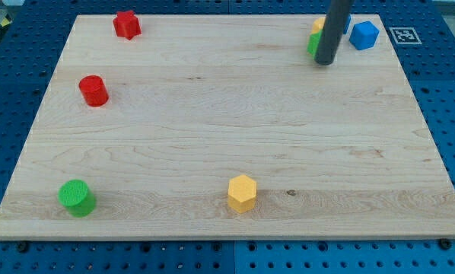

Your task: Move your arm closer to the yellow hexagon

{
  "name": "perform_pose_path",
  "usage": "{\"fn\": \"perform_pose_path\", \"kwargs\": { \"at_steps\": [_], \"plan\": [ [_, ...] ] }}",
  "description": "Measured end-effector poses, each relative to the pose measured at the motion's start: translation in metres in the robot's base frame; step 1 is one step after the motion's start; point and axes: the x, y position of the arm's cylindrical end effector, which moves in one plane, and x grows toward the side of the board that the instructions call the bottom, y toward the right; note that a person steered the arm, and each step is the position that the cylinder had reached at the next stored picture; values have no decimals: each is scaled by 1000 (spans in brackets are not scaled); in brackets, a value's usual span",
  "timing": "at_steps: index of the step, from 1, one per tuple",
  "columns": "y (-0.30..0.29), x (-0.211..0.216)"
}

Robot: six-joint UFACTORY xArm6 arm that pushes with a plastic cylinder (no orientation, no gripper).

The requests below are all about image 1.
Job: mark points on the white fiducial marker tag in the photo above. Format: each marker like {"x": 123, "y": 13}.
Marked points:
{"x": 405, "y": 36}

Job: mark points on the black screw bottom right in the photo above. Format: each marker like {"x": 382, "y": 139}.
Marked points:
{"x": 445, "y": 244}

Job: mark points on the yellow block behind rod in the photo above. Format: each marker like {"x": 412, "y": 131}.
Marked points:
{"x": 318, "y": 25}

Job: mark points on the wooden board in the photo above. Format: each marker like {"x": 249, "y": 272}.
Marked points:
{"x": 339, "y": 152}

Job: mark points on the black screw bottom left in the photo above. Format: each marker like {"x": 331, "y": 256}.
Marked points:
{"x": 22, "y": 246}

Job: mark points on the green cylinder block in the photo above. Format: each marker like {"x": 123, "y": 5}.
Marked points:
{"x": 76, "y": 197}

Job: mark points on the blue block behind rod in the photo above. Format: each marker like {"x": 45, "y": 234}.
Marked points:
{"x": 347, "y": 23}

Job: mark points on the red cylinder block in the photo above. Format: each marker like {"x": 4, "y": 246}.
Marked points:
{"x": 93, "y": 90}

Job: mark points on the red star block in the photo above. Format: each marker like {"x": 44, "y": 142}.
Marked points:
{"x": 126, "y": 24}

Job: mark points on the black screw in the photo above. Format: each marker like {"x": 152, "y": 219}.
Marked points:
{"x": 445, "y": 244}
{"x": 22, "y": 246}

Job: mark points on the green block behind rod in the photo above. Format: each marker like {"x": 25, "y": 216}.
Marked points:
{"x": 313, "y": 43}

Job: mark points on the yellow hexagon block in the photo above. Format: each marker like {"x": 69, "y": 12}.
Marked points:
{"x": 241, "y": 195}

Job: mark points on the blue hexagon block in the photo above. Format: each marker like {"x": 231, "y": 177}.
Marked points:
{"x": 364, "y": 35}

